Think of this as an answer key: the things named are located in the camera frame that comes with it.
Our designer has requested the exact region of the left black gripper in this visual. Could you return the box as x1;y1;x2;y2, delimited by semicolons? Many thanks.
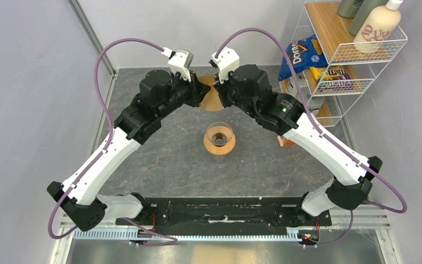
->
157;68;212;119

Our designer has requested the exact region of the clear glass dripper cone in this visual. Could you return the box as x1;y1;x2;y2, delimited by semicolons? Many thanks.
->
205;122;234;147

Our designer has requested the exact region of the round wooden dripper stand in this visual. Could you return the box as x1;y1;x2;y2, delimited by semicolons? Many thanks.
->
203;126;236;156

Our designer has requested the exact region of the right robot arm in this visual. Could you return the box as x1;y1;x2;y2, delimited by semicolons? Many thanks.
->
214;64;382;225

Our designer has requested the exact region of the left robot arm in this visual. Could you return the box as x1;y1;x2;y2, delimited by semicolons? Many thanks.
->
47;70;210;232

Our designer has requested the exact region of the blue Doritos chip bag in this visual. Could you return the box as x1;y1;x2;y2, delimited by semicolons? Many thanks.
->
286;35;328;74

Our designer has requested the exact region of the yellow M&M candy bag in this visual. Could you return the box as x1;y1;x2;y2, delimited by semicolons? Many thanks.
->
309;65;354;92

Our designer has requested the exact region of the dark green bottle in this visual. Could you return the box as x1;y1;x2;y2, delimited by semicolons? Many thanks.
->
337;0;364;19

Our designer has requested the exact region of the cream lotion pump bottle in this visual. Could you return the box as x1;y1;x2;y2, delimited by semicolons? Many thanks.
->
353;0;403;54

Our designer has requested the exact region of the grey green bottle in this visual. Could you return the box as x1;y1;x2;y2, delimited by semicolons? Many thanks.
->
348;0;388;36

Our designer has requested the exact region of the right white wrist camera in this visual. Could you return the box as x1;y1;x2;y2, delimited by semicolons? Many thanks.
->
209;46;240;84

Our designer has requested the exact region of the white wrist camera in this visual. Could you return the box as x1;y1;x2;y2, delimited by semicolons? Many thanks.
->
161;47;194;82
209;46;240;84

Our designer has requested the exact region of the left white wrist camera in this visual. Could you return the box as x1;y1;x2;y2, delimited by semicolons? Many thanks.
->
161;47;194;82

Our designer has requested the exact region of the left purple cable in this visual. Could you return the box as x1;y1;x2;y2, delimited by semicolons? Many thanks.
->
47;37;177;240

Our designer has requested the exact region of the white wire shelf rack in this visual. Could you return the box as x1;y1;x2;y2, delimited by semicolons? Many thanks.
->
289;1;408;127

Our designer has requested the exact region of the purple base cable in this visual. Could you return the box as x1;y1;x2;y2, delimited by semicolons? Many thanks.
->
123;218;179;249

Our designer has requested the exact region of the aluminium corner frame rail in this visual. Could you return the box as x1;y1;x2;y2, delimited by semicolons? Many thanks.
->
67;0;117;77

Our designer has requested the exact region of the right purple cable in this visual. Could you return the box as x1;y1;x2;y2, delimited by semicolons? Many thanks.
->
214;27;408;249

